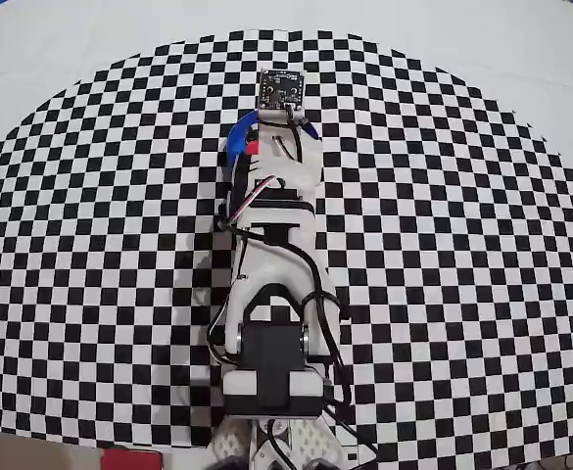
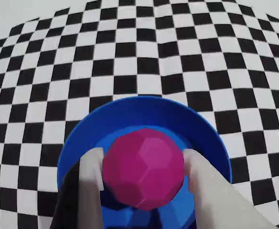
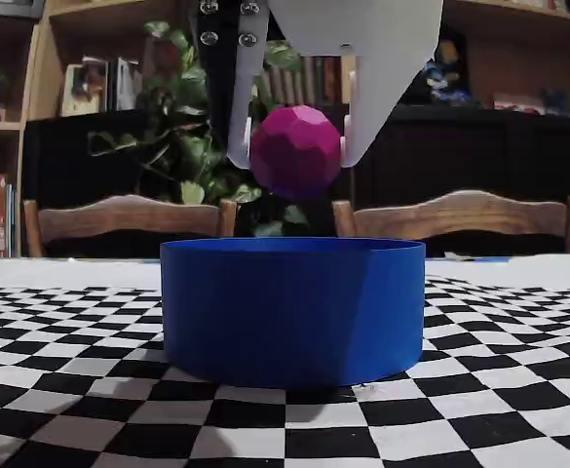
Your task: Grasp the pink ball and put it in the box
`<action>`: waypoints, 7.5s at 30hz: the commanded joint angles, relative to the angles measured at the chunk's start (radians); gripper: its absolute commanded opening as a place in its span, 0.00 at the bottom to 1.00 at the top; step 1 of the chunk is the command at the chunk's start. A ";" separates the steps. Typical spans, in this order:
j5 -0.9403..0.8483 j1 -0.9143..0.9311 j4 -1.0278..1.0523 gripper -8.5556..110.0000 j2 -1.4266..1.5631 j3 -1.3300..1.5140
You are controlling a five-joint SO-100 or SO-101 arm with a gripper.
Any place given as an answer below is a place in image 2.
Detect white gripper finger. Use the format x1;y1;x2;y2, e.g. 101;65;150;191
183;148;279;229

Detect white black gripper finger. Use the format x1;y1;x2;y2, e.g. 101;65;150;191
51;147;105;229

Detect pink faceted ball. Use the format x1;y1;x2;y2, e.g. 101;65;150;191
103;127;186;211

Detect blue round box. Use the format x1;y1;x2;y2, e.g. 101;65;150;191
57;96;233;229

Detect black white checkered mat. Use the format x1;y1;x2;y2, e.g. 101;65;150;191
0;0;279;229

